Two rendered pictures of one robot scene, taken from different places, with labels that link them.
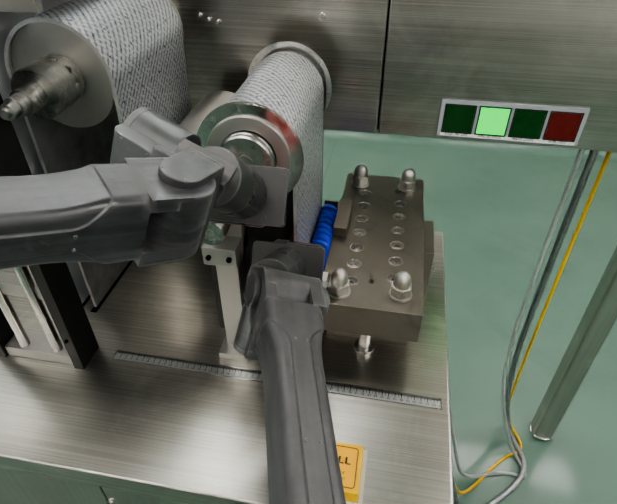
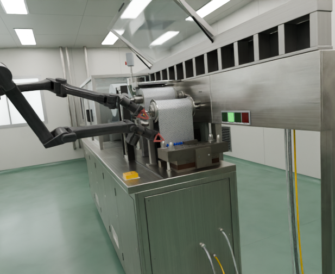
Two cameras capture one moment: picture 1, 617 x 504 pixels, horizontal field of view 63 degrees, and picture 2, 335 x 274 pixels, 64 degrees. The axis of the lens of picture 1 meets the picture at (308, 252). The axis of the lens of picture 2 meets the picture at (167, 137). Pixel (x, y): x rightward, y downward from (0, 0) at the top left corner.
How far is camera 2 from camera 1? 1.43 m
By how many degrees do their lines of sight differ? 60
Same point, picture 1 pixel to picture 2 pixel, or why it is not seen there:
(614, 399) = not seen: outside the picture
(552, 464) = not seen: outside the picture
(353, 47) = (206, 98)
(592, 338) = (325, 260)
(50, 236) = (94, 96)
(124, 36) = (152, 92)
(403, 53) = (213, 98)
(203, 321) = not seen: hidden behind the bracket
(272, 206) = (136, 111)
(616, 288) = (323, 222)
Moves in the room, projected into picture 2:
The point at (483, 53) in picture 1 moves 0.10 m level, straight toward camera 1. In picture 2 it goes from (226, 96) to (210, 98)
